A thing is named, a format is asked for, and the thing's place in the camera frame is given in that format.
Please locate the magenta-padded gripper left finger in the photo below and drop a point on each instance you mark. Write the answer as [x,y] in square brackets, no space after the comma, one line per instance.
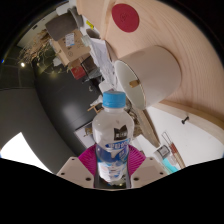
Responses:
[75,170]

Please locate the white blue-capped drink bottle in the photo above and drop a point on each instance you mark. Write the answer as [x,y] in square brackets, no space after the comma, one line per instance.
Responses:
[111,126]

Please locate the small white bowl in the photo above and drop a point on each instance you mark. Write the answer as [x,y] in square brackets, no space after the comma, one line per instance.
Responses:
[86,40]

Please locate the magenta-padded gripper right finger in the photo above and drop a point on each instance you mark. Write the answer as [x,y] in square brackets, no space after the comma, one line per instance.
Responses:
[148,170]

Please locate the flat round red coaster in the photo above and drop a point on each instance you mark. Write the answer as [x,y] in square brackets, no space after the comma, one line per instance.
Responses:
[125,17]

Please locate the spread newspaper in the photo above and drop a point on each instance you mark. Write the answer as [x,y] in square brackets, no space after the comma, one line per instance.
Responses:
[101,56]

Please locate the yellow tag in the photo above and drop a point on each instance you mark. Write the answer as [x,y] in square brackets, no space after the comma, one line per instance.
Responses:
[90,25]

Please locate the grey round plant saucer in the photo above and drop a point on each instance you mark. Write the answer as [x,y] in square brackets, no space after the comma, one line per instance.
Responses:
[77,17]

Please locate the round recessed ceiling light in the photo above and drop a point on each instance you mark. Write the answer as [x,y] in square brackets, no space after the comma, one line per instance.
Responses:
[22,64]

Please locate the large white ceiling light panel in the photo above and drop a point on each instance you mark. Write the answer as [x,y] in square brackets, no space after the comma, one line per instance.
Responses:
[20,150]

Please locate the small paint jar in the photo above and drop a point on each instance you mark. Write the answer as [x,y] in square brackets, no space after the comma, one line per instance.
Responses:
[163,151]

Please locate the red box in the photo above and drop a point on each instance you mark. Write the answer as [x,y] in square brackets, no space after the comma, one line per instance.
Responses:
[77,72]

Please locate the wooden paintbrush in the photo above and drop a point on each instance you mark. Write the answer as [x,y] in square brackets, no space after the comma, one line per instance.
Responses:
[175,151]

